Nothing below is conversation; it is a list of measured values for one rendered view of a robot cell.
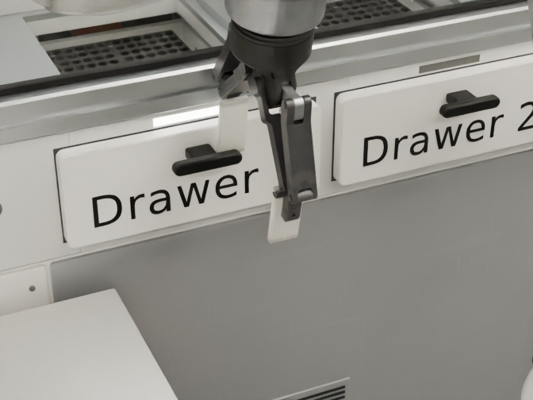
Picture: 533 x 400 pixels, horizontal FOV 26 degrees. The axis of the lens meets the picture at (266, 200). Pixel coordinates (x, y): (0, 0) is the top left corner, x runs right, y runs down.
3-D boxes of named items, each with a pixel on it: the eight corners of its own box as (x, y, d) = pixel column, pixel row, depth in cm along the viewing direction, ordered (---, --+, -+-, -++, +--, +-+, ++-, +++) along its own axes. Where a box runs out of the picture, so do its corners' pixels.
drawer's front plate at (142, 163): (320, 191, 130) (322, 104, 124) (69, 250, 120) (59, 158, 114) (312, 184, 131) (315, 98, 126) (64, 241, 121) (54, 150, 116)
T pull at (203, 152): (243, 163, 119) (243, 151, 119) (175, 178, 117) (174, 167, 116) (230, 148, 122) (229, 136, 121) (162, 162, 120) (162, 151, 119)
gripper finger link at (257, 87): (288, 71, 107) (293, 69, 105) (312, 190, 108) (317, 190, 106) (249, 78, 105) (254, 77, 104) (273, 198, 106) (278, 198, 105)
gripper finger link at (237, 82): (247, 75, 106) (243, 60, 106) (212, 100, 116) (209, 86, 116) (285, 68, 107) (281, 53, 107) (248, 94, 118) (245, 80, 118)
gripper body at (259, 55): (332, 32, 100) (320, 117, 107) (293, -18, 106) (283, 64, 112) (253, 47, 98) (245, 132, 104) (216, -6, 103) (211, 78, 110)
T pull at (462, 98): (500, 107, 130) (501, 96, 130) (443, 120, 128) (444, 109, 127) (482, 94, 133) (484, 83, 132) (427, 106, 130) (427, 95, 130)
